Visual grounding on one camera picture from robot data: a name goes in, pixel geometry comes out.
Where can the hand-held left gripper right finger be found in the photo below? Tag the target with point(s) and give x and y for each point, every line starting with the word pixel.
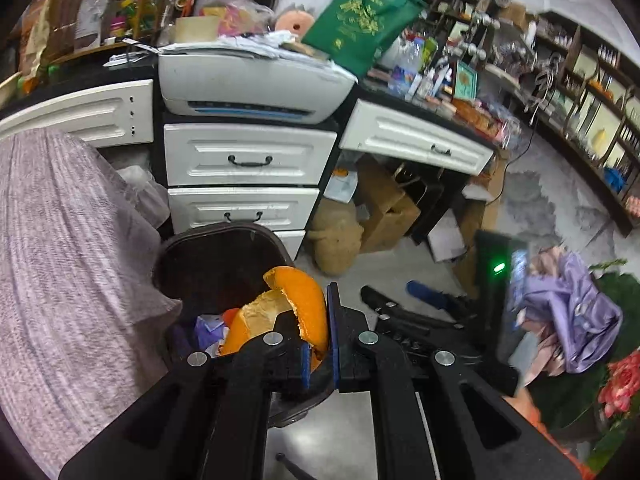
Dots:
pixel 400 400

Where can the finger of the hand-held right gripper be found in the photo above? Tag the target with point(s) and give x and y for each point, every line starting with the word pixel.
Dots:
pixel 435 296
pixel 380 300

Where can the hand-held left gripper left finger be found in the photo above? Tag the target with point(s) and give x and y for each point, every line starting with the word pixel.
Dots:
pixel 235 385

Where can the orange peel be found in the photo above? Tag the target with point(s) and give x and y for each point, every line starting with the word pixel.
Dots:
pixel 300 305

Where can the dark brown trash bin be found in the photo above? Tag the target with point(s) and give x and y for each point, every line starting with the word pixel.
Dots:
pixel 210 270

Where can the purple packet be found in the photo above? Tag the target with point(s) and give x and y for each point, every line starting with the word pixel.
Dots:
pixel 210 332

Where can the burlap sack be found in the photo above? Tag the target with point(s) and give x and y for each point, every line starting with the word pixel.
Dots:
pixel 335 237

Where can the purple cloth bag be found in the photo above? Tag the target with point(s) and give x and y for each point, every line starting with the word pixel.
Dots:
pixel 575 310

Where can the cardboard box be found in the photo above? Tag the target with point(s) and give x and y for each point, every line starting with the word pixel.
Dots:
pixel 387 205

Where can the red flowers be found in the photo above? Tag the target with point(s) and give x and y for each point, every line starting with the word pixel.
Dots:
pixel 622 382

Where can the purple grey tablecloth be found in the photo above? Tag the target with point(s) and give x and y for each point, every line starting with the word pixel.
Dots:
pixel 65 270

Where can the translucent white plastic bag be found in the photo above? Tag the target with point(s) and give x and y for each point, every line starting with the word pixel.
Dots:
pixel 147 195

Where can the white printer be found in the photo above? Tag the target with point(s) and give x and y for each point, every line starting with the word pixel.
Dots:
pixel 250 85

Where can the green tote bag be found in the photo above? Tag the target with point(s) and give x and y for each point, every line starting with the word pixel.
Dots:
pixel 365 20

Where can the stack of papers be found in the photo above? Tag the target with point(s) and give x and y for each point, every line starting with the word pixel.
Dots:
pixel 225 45

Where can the dark wooden wall shelf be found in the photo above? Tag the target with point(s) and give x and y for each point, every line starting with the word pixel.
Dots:
pixel 600 90

